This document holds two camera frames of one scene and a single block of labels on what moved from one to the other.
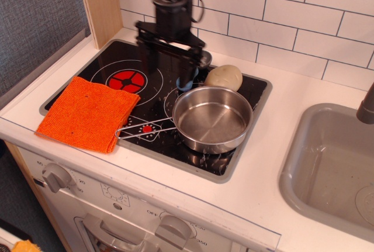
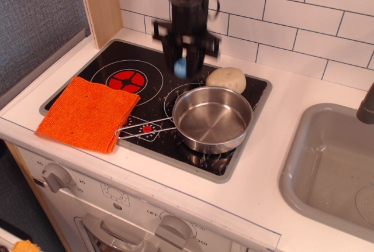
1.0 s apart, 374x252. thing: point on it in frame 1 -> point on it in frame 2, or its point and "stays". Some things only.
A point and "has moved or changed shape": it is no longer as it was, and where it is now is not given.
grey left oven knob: [56, 176] stays
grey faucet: [365, 113] stays
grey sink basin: [327, 168] stays
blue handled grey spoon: [178, 85] has moved or changed shape
